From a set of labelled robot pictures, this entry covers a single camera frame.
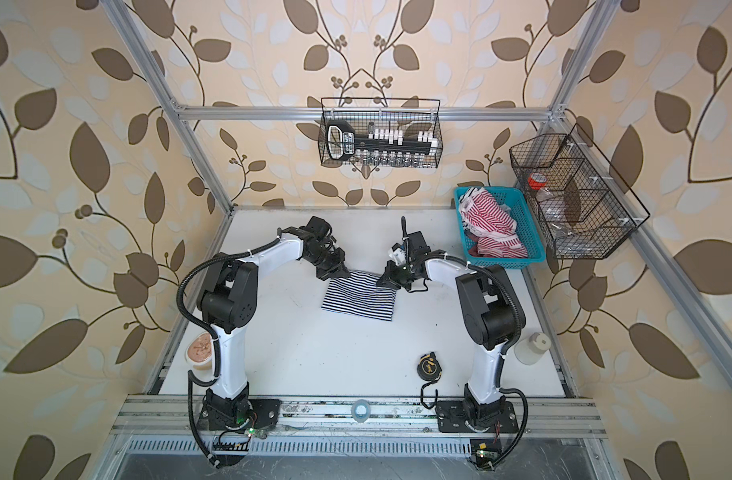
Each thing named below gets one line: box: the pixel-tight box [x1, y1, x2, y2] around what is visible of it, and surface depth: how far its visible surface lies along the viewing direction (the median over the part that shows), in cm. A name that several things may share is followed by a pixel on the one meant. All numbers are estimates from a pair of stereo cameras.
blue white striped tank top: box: [321, 271, 397, 322], surface depth 95 cm
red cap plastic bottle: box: [527, 172, 554, 202], surface depth 84 cm
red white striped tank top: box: [458, 186, 529, 259], surface depth 107 cm
